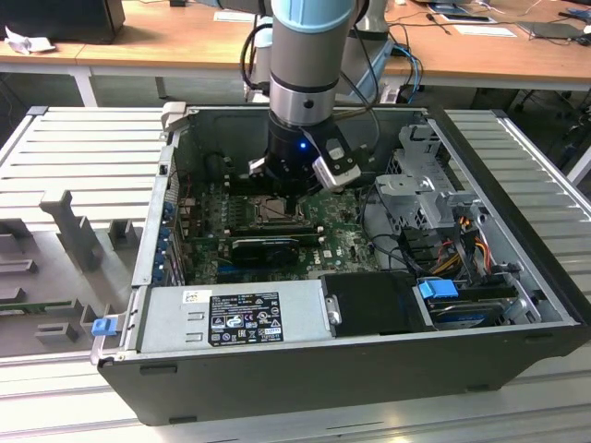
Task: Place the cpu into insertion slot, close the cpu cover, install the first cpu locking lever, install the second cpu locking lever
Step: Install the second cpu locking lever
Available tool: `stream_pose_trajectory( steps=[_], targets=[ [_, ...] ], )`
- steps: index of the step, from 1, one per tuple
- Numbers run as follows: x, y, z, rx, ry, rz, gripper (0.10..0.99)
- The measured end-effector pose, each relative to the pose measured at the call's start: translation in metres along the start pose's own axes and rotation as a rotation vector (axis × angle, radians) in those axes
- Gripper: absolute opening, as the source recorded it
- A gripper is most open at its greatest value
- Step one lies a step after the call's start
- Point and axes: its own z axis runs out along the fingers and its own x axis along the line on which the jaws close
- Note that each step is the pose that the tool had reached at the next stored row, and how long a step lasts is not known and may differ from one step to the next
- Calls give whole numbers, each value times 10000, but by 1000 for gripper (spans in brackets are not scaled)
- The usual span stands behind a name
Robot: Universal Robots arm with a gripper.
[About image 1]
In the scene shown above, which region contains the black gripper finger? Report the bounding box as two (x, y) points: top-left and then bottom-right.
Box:
(247, 156), (295, 216)
(292, 177), (325, 217)

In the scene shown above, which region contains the black CPU socket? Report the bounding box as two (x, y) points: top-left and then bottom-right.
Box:
(248, 192), (310, 228)

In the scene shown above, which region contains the green motherboard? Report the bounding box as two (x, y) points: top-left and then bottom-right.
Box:
(177, 173), (403, 285)

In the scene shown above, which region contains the black graphics card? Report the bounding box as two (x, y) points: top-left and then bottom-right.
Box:
(230, 237), (300, 267)

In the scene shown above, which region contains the silver metal drive cage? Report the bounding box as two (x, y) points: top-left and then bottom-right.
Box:
(373, 123), (491, 232)

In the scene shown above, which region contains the pale blue teach pendant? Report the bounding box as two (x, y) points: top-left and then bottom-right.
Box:
(354, 41), (394, 96)

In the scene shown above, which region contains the black label sticker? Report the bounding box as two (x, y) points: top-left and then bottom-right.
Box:
(209, 291), (284, 347)

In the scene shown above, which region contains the wooden desk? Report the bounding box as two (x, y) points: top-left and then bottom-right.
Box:
(0, 0), (591, 92)

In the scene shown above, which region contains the blue disk carrier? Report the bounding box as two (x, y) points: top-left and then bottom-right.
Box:
(417, 279), (459, 305)

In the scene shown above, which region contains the grey power supply unit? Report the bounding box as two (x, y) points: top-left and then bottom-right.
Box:
(138, 280), (334, 354)

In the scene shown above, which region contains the black open PC case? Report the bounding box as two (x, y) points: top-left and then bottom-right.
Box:
(96, 104), (584, 426)

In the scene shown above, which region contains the hard disk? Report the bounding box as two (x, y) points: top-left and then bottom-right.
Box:
(428, 300), (505, 330)

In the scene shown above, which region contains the blue case latch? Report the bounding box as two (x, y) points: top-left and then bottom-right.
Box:
(91, 317), (117, 338)

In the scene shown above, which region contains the tablet with dark screen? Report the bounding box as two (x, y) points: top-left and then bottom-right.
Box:
(428, 2), (496, 24)

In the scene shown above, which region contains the grey parts rack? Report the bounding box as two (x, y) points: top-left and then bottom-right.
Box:
(0, 188), (150, 359)

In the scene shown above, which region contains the black monitor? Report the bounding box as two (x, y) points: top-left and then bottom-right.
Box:
(0, 0), (127, 45)

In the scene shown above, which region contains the green RAM stick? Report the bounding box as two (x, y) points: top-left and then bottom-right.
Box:
(0, 300), (75, 312)

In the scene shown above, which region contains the crumpled white paper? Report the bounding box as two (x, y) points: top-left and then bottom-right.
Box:
(4, 25), (57, 56)

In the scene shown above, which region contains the black flat laptop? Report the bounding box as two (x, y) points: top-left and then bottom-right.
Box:
(518, 20), (588, 42)

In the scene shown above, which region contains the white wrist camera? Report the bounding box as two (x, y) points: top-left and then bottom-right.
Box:
(311, 137), (363, 191)

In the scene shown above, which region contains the black data wire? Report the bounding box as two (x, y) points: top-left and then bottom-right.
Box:
(358, 183), (419, 274)

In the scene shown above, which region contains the blue cable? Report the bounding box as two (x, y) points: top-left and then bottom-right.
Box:
(392, 43), (425, 101)

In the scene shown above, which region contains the coloured power wire bundle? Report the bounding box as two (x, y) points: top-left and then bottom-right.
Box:
(433, 229), (496, 279)

